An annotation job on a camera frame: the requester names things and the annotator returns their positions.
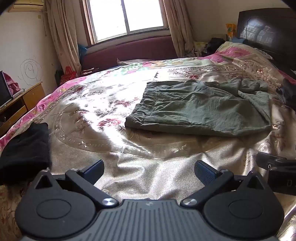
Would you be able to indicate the yellow packet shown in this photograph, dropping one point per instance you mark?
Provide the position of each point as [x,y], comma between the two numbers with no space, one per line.
[231,30]

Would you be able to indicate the wall air conditioner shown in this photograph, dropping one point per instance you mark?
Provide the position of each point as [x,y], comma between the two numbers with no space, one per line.
[27,4]

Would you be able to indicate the blue plastic bag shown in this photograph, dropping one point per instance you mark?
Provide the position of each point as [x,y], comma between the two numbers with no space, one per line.
[82,52]

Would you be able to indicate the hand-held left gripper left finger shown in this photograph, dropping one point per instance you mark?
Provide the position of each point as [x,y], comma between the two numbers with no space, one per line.
[93,168]

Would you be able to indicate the wooden cabinet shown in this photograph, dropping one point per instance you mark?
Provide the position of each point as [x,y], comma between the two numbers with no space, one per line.
[32,95]

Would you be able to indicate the black television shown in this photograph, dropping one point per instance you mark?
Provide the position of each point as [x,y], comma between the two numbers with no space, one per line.
[4,90]

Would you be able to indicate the window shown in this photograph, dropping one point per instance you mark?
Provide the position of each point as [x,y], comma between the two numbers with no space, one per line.
[127,16]

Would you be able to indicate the black cloth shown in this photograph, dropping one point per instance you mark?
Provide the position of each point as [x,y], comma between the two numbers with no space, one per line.
[23,148]

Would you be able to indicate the green pants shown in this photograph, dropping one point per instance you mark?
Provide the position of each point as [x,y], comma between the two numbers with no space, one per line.
[196,111]

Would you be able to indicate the pink bag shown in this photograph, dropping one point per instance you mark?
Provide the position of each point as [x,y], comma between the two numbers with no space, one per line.
[13,85]

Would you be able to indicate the floral satin bedspread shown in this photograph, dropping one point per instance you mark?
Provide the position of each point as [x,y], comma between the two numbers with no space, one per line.
[104,139]

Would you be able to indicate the dark wooden headboard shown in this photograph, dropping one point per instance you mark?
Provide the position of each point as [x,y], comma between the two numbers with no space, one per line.
[266,30]

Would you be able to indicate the white printed packet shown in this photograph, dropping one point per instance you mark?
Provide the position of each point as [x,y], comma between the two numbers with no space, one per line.
[199,47]

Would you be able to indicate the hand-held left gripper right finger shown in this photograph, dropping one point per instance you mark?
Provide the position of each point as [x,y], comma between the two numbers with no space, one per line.
[204,172]

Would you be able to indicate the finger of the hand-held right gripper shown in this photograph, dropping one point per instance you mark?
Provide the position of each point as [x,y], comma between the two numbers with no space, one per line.
[268,160]

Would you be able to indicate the dark clothes heap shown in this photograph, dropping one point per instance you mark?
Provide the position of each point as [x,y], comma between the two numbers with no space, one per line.
[216,45]

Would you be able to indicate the pile of dark clothes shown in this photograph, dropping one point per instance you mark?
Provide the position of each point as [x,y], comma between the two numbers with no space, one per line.
[288,91]

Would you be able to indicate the red bag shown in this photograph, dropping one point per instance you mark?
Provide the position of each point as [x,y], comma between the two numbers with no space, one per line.
[68,76]

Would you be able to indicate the maroon upholstered bench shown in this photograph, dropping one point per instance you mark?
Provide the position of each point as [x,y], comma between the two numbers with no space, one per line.
[138,48]

